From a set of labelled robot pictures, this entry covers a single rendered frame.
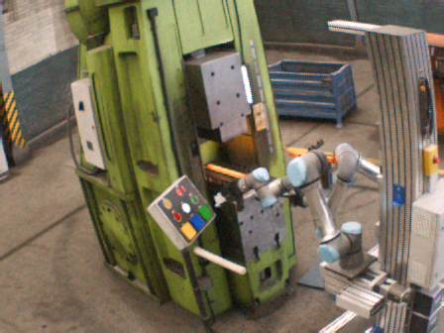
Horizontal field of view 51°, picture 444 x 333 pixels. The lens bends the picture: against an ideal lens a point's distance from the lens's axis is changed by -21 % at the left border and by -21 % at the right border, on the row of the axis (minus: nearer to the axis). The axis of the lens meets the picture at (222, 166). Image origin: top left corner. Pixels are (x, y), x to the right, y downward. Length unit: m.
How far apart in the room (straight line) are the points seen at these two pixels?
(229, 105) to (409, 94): 1.43
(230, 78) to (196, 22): 0.43
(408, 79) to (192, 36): 1.56
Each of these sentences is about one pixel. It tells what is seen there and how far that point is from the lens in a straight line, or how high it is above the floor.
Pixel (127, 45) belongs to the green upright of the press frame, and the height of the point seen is 1.98.
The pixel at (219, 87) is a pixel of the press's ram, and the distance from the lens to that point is 3.31.
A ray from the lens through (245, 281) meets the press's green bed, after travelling 3.81.
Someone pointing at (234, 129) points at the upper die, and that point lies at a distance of 3.41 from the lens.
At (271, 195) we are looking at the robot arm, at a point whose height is 1.15.
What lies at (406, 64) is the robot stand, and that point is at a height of 1.89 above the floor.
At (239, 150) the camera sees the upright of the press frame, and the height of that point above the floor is 1.03.
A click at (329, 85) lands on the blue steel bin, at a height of 0.55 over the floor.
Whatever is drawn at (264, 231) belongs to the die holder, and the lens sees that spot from 3.68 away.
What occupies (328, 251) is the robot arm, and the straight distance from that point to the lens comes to 2.61.
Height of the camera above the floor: 2.42
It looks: 22 degrees down
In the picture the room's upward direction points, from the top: 11 degrees counter-clockwise
